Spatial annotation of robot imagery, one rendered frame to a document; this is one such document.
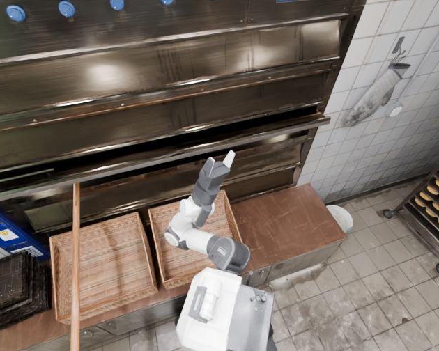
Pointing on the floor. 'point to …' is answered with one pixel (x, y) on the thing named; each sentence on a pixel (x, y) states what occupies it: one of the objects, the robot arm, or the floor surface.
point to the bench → (259, 212)
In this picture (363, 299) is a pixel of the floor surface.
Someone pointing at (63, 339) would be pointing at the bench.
